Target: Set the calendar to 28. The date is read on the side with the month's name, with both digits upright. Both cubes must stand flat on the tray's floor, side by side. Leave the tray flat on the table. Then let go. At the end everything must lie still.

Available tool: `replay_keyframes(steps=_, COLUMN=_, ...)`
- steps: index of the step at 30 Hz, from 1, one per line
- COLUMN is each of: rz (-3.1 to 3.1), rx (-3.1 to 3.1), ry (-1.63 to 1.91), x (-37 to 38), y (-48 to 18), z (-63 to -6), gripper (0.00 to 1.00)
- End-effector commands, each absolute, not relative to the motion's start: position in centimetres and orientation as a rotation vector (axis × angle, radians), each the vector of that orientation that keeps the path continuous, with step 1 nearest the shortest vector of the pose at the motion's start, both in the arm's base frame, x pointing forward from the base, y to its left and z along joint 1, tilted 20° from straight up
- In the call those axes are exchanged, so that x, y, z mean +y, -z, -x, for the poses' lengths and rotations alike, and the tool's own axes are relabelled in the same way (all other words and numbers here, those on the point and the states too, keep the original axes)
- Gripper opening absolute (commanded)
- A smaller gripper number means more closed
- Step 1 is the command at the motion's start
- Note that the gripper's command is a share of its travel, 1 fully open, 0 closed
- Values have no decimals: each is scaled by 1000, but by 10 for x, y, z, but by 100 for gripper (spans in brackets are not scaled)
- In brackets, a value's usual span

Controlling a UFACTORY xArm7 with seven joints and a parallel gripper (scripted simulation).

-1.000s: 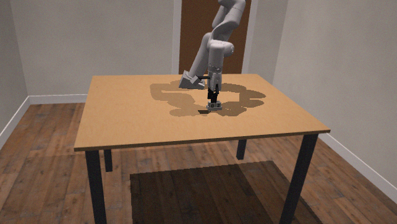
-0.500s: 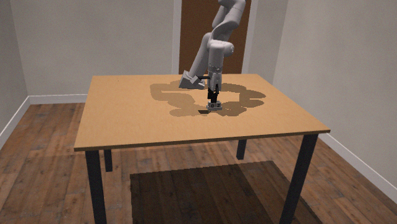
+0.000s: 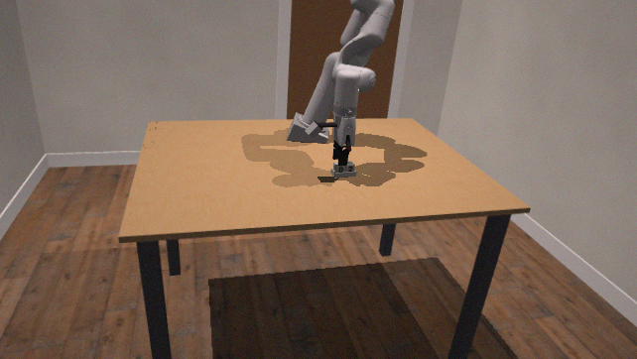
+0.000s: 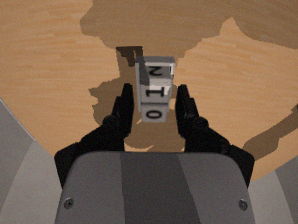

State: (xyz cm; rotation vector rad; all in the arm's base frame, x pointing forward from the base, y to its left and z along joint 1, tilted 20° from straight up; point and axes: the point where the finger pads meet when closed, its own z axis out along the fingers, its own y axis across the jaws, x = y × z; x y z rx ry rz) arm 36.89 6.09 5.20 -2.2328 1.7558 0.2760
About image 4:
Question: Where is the grey calendar cube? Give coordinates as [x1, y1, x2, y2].
[141, 102, 168, 122]
[139, 66, 172, 103]

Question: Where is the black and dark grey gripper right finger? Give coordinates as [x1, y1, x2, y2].
[175, 84, 255, 189]

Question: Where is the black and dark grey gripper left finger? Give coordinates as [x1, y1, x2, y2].
[54, 83, 134, 189]

